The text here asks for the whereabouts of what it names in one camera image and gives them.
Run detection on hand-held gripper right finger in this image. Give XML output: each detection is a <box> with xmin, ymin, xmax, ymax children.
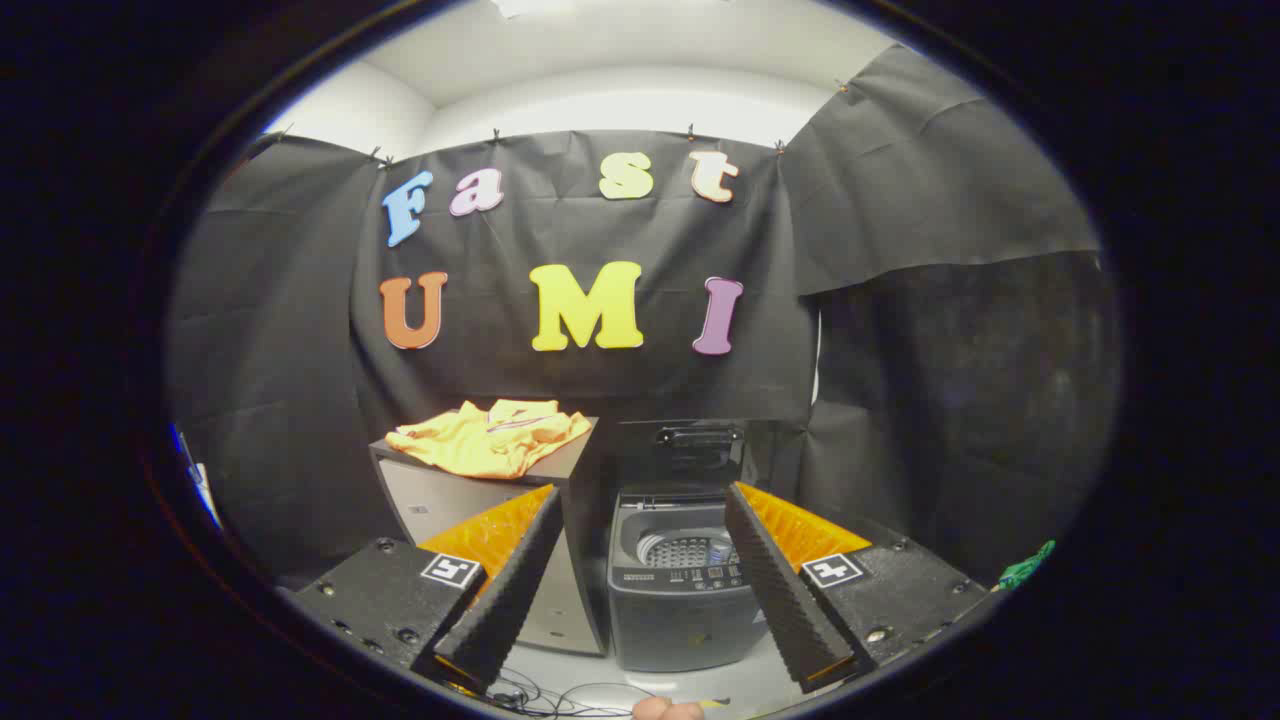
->
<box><xmin>724</xmin><ymin>481</ymin><xmax>991</xmax><ymax>694</ymax></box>

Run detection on orange yellow shirt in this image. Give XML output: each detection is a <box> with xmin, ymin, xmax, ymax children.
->
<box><xmin>385</xmin><ymin>399</ymin><xmax>593</xmax><ymax>479</ymax></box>

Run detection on white and blue clutter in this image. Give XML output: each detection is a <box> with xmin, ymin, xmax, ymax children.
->
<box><xmin>170</xmin><ymin>425</ymin><xmax>223</xmax><ymax>531</ymax></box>

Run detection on green object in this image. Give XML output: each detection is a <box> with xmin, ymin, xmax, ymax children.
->
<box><xmin>997</xmin><ymin>540</ymin><xmax>1057</xmax><ymax>591</ymax></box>

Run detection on grey washing machine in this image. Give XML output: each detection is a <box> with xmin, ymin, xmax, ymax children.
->
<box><xmin>606</xmin><ymin>483</ymin><xmax>776</xmax><ymax>673</ymax></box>

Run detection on small dark cabinet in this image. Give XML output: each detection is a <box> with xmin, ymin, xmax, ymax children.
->
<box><xmin>368</xmin><ymin>417</ymin><xmax>613</xmax><ymax>658</ymax></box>

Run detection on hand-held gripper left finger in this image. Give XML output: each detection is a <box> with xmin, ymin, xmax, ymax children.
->
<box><xmin>290</xmin><ymin>484</ymin><xmax>566</xmax><ymax>696</ymax></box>

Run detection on thin black cables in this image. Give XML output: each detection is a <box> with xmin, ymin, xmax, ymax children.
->
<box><xmin>485</xmin><ymin>675</ymin><xmax>661</xmax><ymax>719</ymax></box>

